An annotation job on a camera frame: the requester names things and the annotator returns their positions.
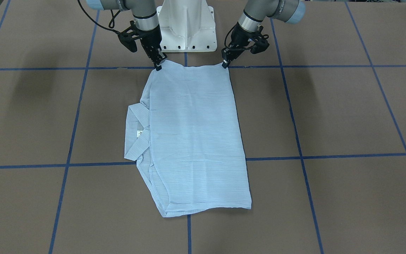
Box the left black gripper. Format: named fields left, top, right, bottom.
left=221, top=23, right=269, bottom=69

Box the white mounting plate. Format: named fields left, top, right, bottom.
left=156, top=0, right=217, bottom=53

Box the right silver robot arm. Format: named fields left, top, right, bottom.
left=86, top=0, right=167, bottom=71

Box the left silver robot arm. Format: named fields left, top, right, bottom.
left=221, top=0, right=306, bottom=69

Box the light blue striped shirt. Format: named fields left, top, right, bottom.
left=124, top=60, right=252, bottom=218

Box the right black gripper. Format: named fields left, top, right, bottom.
left=118, top=21, right=167, bottom=71

